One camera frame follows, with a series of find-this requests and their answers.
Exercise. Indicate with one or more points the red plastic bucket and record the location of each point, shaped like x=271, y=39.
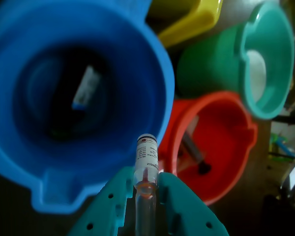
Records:
x=226, y=147

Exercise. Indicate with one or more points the blue plastic bucket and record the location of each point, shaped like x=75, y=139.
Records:
x=142, y=73

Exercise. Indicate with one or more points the teal plastic bucket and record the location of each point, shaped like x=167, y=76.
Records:
x=211, y=68

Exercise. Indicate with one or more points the green blue plastic item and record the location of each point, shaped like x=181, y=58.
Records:
x=281, y=147

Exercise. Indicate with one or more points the yellow plastic bucket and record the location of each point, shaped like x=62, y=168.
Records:
x=191, y=22

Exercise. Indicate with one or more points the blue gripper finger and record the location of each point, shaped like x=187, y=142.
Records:
x=100, y=211
x=186, y=211

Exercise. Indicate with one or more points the tube inside red cup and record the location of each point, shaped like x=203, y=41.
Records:
x=194, y=150

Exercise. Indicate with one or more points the labelled vial blue cap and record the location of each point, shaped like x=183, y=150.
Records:
x=86, y=86

